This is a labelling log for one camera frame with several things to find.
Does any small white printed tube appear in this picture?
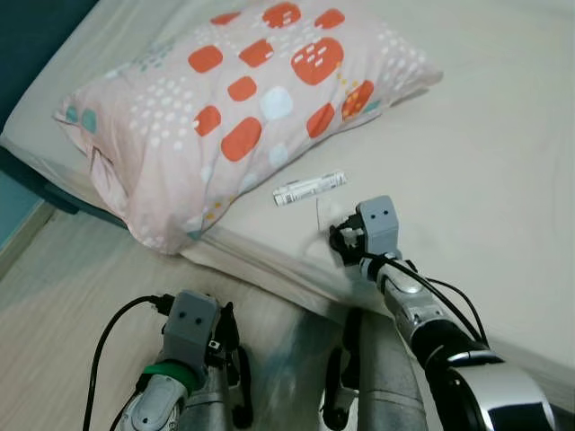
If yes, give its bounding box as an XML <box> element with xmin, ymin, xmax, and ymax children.
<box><xmin>273</xmin><ymin>172</ymin><xmax>348</xmax><ymax>208</ymax></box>

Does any pink pillow with orange dots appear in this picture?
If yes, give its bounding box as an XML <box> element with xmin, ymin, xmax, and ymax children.
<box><xmin>56</xmin><ymin>0</ymin><xmax>443</xmax><ymax>255</ymax></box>

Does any grey left robot leg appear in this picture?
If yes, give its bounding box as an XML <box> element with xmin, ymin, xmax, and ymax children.
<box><xmin>184</xmin><ymin>355</ymin><xmax>255</xmax><ymax>431</ymax></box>

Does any grey robot leg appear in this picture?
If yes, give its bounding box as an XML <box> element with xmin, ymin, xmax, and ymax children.
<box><xmin>322</xmin><ymin>308</ymin><xmax>429</xmax><ymax>431</ymax></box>
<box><xmin>184</xmin><ymin>355</ymin><xmax>255</xmax><ymax>431</ymax></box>

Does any grey right robot leg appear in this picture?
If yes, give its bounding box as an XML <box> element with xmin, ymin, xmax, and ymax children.
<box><xmin>322</xmin><ymin>308</ymin><xmax>429</xmax><ymax>431</ymax></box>

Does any mattress with cream sheet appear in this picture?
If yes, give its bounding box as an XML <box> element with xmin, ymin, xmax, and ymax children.
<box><xmin>0</xmin><ymin>0</ymin><xmax>575</xmax><ymax>400</ymax></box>

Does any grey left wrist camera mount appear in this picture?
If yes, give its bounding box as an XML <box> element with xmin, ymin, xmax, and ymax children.
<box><xmin>162</xmin><ymin>291</ymin><xmax>222</xmax><ymax>365</ymax></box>

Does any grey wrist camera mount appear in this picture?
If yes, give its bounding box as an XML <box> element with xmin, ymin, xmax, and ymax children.
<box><xmin>162</xmin><ymin>291</ymin><xmax>222</xmax><ymax>365</ymax></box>
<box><xmin>356</xmin><ymin>196</ymin><xmax>402</xmax><ymax>259</ymax></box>

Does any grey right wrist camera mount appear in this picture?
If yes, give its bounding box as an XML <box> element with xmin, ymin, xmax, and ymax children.
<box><xmin>356</xmin><ymin>196</ymin><xmax>402</xmax><ymax>259</ymax></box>

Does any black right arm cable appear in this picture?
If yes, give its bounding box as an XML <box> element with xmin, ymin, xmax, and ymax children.
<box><xmin>364</xmin><ymin>254</ymin><xmax>493</xmax><ymax>349</ymax></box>

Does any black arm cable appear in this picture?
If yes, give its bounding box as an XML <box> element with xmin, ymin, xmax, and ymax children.
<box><xmin>83</xmin><ymin>295</ymin><xmax>173</xmax><ymax>431</ymax></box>
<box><xmin>364</xmin><ymin>254</ymin><xmax>493</xmax><ymax>349</ymax></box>

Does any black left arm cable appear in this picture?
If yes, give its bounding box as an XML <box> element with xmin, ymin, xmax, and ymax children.
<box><xmin>83</xmin><ymin>295</ymin><xmax>173</xmax><ymax>431</ymax></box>

